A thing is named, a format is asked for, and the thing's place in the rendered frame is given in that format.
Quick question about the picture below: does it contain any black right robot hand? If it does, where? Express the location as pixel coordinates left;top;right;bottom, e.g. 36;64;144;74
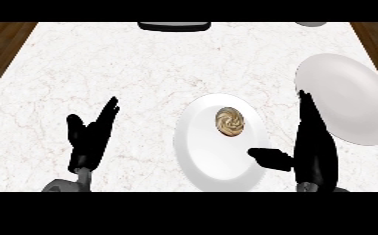
247;89;340;193

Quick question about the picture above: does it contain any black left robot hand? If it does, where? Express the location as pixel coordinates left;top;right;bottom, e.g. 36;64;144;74
65;96;121;175

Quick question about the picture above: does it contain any pale grey oval plate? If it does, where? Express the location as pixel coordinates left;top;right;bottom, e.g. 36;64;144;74
294;52;378;147

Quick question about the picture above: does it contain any brown swirl cupcake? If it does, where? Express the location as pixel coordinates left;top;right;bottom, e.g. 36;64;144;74
215;106;247;138

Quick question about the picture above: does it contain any white oval plate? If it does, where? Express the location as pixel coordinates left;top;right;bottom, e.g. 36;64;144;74
173;93;272;193

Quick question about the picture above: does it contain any grey round object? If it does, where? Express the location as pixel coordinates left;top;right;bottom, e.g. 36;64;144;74
294;21;328;28

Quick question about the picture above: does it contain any black flat appliance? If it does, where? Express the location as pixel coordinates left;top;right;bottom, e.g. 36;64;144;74
136;21;213;33

